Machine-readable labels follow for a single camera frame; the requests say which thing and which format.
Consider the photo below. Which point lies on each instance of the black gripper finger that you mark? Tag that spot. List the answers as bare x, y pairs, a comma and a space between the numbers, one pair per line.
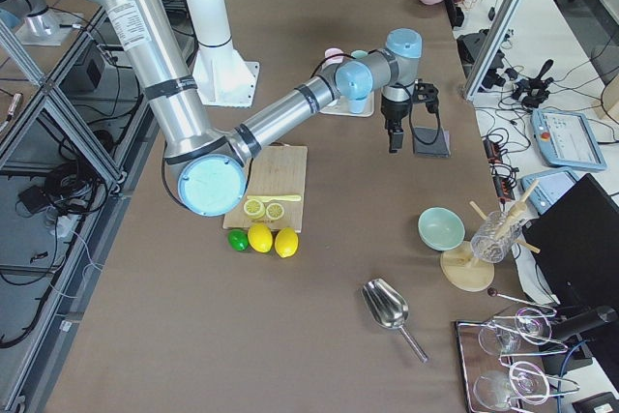
395, 140

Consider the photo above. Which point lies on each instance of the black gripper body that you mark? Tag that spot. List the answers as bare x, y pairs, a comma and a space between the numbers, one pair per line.
393, 114

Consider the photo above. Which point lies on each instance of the blue plastic cup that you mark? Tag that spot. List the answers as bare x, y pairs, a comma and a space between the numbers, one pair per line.
357, 106

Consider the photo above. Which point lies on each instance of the green plastic cup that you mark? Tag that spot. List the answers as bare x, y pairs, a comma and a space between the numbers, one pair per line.
358, 54

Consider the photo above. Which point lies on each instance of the pink plastic cup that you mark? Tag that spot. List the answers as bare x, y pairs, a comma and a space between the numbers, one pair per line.
333, 55

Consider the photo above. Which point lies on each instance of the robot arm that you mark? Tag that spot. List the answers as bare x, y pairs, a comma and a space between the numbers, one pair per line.
258, 74

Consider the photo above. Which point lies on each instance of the black framed glass rack tray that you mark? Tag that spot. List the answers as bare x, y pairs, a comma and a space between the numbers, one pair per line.
567, 361

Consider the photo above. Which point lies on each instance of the grey folded cloth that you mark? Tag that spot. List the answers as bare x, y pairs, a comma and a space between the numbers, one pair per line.
430, 142

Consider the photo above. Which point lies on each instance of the light green bowl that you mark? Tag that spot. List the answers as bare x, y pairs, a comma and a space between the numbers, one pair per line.
441, 229

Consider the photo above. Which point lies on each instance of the bamboo cutting board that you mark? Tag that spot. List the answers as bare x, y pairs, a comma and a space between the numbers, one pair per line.
277, 171

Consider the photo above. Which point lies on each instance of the lemon slice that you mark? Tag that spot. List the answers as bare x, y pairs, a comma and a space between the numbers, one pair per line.
254, 209
274, 211

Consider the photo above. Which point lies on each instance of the clear textured glass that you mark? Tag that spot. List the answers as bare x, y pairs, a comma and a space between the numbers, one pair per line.
495, 237

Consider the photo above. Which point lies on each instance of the yellow plastic knife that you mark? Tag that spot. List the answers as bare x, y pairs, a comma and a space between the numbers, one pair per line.
271, 198

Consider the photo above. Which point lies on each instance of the wooden cup stand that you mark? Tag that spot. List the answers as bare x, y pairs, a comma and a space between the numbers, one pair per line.
463, 269

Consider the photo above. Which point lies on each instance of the whole yellow lemon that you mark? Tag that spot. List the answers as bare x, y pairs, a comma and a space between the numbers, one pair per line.
286, 242
260, 237

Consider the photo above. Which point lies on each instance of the blue teach pendant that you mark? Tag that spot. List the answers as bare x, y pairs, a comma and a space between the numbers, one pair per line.
566, 139
552, 185

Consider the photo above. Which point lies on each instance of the steel ice scoop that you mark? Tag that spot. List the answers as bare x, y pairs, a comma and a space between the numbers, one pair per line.
390, 310

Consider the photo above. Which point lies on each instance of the green lime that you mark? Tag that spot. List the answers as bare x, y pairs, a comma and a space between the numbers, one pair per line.
238, 239

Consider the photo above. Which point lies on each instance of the black monitor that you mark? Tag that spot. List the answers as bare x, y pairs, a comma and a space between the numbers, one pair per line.
578, 241

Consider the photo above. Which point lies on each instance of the wine glass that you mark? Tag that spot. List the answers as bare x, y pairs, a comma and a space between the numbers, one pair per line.
504, 334
502, 391

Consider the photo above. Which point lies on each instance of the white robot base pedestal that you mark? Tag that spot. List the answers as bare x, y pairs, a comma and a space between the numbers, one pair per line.
223, 77

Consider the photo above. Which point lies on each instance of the aluminium frame post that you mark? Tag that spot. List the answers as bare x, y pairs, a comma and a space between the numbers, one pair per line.
490, 46

